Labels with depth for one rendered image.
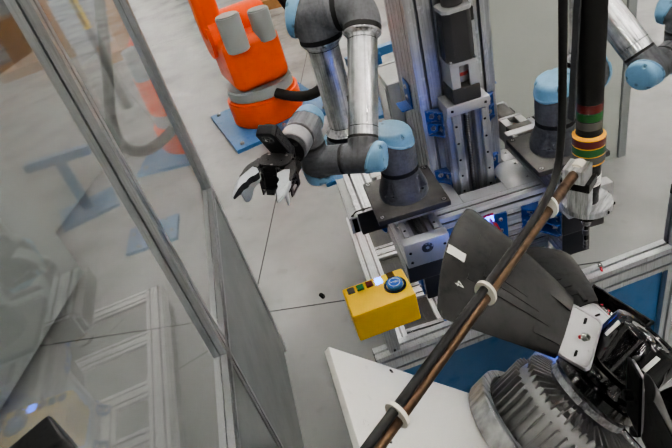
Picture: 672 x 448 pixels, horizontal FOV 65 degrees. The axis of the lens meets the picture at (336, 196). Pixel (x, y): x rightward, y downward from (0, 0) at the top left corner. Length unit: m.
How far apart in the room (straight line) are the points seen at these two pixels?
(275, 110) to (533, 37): 2.47
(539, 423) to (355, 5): 0.97
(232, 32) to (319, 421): 3.04
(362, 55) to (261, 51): 3.30
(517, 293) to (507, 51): 2.10
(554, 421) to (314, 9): 1.02
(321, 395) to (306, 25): 1.66
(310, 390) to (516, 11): 2.03
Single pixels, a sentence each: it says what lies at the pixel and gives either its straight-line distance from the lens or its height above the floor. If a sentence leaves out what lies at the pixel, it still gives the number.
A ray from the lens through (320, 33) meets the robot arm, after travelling 1.40.
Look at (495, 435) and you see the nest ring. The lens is 0.95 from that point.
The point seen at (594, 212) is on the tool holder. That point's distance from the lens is 0.84.
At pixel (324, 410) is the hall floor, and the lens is 2.46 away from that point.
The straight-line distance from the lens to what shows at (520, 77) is 2.96.
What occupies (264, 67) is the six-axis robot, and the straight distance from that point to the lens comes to 4.62.
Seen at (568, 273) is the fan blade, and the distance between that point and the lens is 1.16.
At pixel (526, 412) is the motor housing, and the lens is 0.95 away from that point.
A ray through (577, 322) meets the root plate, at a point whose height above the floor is 1.27.
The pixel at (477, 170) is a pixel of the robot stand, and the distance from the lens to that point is 1.81.
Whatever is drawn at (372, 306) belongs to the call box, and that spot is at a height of 1.07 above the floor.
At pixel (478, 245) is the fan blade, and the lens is 0.87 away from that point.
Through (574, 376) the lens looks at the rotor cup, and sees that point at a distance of 0.96.
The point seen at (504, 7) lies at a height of 1.12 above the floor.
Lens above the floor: 1.99
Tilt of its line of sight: 34 degrees down
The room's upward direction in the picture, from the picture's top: 17 degrees counter-clockwise
